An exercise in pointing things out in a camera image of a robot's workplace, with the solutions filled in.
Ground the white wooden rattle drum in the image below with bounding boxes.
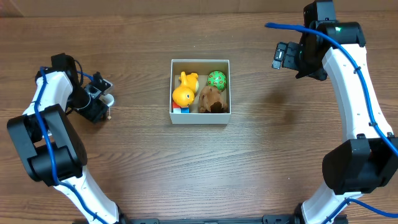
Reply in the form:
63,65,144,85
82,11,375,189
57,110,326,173
99,94,115,120

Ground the green number ball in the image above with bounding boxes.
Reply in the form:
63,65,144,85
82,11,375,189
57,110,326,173
207,70,227,91

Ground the brown plush capybara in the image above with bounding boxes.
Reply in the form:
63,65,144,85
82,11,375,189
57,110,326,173
199,86,228,113

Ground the colourful puzzle cube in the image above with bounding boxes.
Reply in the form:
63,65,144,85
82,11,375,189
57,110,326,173
172,101,190,114

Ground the yellow rubber whale toy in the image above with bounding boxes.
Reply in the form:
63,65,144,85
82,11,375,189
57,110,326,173
172,72,199,108

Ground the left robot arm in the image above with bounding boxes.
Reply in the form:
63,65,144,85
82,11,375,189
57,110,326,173
7,53,130,223

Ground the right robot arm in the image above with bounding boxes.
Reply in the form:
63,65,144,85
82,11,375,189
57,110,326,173
263,1,397,223

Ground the white cardboard box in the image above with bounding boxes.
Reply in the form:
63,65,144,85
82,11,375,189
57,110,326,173
170,59,231,124

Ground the right blue cable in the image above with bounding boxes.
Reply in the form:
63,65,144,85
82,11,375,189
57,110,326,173
264,22,398,224

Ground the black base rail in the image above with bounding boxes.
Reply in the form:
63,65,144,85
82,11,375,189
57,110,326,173
118,213,349,224

